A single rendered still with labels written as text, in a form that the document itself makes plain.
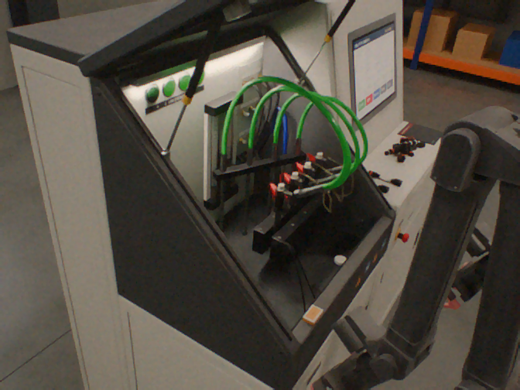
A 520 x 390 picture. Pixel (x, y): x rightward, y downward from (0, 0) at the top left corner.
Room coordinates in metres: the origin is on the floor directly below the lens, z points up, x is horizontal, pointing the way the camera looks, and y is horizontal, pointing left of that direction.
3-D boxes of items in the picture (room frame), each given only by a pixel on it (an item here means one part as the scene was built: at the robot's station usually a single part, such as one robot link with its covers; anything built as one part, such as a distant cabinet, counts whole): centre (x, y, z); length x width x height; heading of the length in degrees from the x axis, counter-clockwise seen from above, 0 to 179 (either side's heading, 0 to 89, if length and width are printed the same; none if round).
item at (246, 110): (1.47, 0.05, 1.20); 0.13 x 0.03 x 0.31; 150
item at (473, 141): (0.51, -0.25, 1.40); 0.11 x 0.06 x 0.43; 133
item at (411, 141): (1.69, -0.56, 1.01); 0.23 x 0.11 x 0.06; 150
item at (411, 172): (1.66, -0.54, 0.97); 0.70 x 0.22 x 0.03; 150
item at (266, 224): (1.23, -0.12, 0.91); 0.34 x 0.10 x 0.15; 150
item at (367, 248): (1.01, -0.26, 0.87); 0.62 x 0.04 x 0.16; 150
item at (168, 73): (1.26, 0.17, 1.43); 0.54 x 0.03 x 0.02; 150
